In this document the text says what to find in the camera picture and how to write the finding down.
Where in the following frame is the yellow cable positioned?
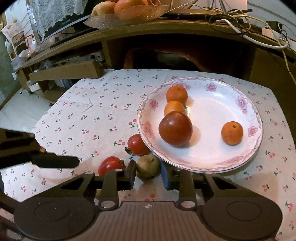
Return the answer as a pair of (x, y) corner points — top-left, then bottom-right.
(169, 3), (296, 85)

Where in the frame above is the white floral plate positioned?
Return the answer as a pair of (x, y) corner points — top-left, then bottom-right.
(137, 77), (263, 173)

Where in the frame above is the oval red tomato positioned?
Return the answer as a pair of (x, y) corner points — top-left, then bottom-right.
(98, 156), (125, 176)

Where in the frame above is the wooden TV stand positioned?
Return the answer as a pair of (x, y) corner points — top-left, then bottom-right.
(16, 20), (295, 108)

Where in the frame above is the black television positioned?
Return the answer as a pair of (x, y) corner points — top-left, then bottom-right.
(29, 0), (101, 44)

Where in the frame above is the white cable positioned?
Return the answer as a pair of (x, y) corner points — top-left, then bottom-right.
(216, 19), (290, 50)

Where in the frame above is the yellow apple in bowl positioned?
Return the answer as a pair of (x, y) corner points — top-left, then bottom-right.
(91, 1), (116, 16)

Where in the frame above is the front orange in bowl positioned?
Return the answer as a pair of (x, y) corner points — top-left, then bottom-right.
(114, 0), (148, 13)

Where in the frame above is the glass fruit bowl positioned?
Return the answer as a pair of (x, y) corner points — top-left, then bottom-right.
(84, 5), (169, 29)

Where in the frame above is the white lace cover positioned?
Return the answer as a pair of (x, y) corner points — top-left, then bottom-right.
(26, 1), (91, 41)

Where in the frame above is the large dark red tomato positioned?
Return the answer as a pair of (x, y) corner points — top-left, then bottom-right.
(159, 111), (193, 147)

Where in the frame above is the cherry print tablecloth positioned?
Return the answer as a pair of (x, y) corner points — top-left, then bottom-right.
(1, 69), (295, 240)

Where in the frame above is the small round red tomato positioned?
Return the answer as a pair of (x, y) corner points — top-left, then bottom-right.
(125, 134), (150, 156)

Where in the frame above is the large orange mandarin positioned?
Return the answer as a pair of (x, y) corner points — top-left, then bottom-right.
(166, 85), (188, 105)

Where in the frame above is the green-brown kiwi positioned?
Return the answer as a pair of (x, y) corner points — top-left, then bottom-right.
(136, 155), (160, 179)

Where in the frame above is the orange mandarin with stem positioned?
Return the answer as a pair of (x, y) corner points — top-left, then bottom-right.
(221, 121), (243, 146)

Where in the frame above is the small orange mandarin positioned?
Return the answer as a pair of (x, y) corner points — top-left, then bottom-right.
(164, 100), (186, 116)

